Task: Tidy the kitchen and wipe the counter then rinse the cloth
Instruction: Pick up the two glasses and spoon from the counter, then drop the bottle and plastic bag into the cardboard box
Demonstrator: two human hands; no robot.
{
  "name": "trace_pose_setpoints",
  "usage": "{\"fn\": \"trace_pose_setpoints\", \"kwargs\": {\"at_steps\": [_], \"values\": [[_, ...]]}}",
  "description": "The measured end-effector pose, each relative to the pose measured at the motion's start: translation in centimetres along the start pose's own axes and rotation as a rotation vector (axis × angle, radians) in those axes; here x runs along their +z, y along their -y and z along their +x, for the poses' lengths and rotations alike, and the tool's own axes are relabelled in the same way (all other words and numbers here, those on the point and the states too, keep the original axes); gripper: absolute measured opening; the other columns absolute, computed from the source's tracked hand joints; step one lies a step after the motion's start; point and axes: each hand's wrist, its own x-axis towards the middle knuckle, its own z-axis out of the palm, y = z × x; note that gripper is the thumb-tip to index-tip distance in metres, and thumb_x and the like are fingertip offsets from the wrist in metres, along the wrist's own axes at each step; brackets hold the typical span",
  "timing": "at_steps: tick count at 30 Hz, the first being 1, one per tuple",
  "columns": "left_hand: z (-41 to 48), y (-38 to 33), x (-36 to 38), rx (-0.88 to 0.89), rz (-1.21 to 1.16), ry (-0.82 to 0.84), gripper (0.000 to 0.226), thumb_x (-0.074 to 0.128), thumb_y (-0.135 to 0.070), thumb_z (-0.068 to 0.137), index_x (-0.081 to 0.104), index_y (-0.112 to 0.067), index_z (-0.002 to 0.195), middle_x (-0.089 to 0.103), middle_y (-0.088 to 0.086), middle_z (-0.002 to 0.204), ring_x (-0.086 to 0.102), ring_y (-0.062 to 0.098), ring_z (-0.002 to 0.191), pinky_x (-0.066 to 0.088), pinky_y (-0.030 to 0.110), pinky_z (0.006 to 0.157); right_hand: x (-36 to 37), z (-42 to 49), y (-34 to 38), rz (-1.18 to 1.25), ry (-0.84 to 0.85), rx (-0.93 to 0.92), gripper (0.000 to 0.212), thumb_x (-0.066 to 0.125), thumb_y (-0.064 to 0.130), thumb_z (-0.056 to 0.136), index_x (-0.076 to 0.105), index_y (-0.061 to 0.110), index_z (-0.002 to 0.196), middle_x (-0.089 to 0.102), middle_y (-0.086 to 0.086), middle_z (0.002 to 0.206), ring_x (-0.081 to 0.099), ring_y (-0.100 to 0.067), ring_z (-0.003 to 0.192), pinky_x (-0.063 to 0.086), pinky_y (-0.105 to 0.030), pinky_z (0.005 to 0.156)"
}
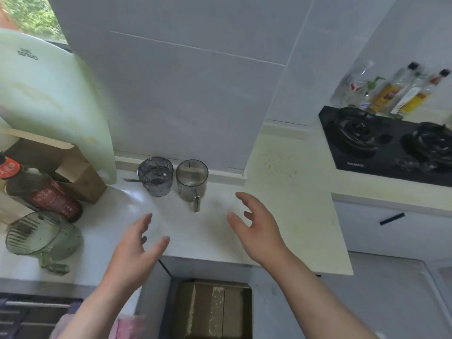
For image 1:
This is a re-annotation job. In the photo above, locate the person's right hand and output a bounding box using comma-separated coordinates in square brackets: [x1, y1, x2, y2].
[227, 191, 293, 269]

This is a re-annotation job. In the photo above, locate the green pump clear bottle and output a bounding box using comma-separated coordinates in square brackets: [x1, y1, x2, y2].
[360, 75, 386, 110]

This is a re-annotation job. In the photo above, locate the green tinted ribbed glass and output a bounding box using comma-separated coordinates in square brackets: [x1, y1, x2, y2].
[5, 211, 84, 276]

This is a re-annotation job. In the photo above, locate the black round stove burner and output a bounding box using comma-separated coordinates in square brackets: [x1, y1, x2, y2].
[402, 121, 452, 166]
[333, 107, 386, 152]

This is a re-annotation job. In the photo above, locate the large open cardboard box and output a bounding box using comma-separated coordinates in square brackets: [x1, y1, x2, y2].
[176, 280, 253, 339]

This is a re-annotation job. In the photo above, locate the black cap yellow label bottle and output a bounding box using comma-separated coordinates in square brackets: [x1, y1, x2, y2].
[371, 61, 419, 113]

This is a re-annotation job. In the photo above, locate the white countertop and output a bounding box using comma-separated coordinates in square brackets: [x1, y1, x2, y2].
[0, 157, 354, 290]

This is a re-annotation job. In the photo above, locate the clear bottle red label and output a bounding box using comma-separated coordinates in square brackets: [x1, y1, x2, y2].
[330, 59, 375, 106]

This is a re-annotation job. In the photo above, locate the yellow label vinegar bottle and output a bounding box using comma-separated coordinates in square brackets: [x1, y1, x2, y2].
[399, 68, 451, 117]

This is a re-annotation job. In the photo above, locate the person's left forearm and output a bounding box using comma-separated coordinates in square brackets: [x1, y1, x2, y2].
[56, 275, 142, 339]

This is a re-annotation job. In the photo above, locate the dark sauce bottle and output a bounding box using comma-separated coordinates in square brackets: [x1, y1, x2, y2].
[0, 151, 84, 224]

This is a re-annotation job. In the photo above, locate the small brown cardboard box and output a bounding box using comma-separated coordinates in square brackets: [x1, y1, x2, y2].
[3, 129, 106, 203]

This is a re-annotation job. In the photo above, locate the pale green cutting board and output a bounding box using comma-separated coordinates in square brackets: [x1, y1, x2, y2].
[0, 28, 117, 184]

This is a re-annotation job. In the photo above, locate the black glass gas stove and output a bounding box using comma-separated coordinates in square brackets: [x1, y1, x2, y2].
[318, 105, 452, 188]

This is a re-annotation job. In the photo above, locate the dark tinted drinking glass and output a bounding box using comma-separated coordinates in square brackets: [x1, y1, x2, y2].
[175, 159, 209, 213]

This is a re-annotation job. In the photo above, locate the person's left hand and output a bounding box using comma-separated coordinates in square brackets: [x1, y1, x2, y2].
[100, 212, 171, 295]

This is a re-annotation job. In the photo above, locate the clear textured drinking glass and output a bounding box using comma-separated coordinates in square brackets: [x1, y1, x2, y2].
[137, 157, 174, 197]

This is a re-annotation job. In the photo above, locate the glass window pane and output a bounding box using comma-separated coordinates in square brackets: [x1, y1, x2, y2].
[0, 0, 71, 53]

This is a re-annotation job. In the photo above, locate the white cap green band bottle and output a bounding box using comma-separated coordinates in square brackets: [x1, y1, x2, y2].
[390, 70, 430, 117]

